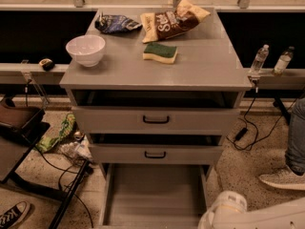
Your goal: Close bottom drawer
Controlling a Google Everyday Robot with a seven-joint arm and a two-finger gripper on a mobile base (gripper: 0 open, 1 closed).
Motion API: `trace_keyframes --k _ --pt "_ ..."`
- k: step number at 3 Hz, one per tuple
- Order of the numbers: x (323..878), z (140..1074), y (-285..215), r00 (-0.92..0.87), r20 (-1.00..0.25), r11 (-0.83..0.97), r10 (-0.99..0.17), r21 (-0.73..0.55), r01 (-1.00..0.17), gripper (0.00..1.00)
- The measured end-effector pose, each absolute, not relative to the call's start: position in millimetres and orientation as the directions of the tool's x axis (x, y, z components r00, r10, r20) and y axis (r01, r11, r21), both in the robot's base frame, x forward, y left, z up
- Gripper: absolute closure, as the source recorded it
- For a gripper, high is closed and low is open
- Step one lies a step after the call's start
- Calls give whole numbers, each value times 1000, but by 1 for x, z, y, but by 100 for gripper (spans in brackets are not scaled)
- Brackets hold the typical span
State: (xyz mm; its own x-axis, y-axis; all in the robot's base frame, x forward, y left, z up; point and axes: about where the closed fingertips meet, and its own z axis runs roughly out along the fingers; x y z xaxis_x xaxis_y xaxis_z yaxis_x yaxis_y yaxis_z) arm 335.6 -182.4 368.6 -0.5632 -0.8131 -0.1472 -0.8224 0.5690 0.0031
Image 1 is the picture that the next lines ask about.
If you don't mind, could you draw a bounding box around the clear bottle green label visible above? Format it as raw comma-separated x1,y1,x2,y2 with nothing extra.
273,46,295,75

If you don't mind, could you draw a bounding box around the grey sneaker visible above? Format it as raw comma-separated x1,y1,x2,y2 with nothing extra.
258,167,305,191

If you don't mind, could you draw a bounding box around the crumpled clear plastic wrapper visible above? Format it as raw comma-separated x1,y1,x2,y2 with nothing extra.
59,140,92,163

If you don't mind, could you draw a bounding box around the clear water bottle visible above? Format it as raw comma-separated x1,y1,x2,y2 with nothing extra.
249,44,269,76

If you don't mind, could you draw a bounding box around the white bowl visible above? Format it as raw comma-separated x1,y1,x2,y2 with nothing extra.
66,35,106,67

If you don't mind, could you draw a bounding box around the dark side table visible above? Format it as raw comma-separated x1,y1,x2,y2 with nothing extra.
0,97,90,229

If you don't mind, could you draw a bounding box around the grey top drawer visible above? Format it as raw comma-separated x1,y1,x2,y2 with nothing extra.
72,106,239,135

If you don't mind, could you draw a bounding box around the green yellow sponge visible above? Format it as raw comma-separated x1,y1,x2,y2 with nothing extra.
143,42,177,64

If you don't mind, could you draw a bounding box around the black power cable adapter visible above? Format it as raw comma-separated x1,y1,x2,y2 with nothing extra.
226,79,305,152

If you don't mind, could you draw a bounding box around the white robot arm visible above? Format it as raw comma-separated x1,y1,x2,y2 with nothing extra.
197,191,305,229

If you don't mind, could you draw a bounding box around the brown yellow chip bag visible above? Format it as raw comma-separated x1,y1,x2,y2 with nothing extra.
140,0,211,43

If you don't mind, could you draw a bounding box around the grey drawer cabinet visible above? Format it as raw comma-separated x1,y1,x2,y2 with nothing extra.
60,10,251,173

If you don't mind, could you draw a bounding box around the blue jeans leg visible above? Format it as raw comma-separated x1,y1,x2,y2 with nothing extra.
285,98,305,176

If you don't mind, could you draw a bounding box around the black white canvas shoe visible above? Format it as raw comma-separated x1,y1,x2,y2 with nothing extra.
0,201,31,229

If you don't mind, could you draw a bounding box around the black yellow tape measure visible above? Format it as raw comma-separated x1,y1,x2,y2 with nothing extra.
39,58,55,72

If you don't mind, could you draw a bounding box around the grey middle drawer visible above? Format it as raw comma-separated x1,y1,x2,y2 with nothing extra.
90,144,223,165

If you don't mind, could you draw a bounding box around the blue crumpled chip bag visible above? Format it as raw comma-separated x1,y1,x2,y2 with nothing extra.
94,13,142,34

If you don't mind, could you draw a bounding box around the grey bottom drawer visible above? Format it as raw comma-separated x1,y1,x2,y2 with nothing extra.
97,164,208,229

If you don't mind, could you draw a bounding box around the green snack bag on floor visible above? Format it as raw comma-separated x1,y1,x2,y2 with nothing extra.
35,113,75,154

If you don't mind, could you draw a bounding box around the grey drawer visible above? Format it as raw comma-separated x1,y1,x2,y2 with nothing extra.
90,144,223,165
97,164,208,229
72,106,239,135

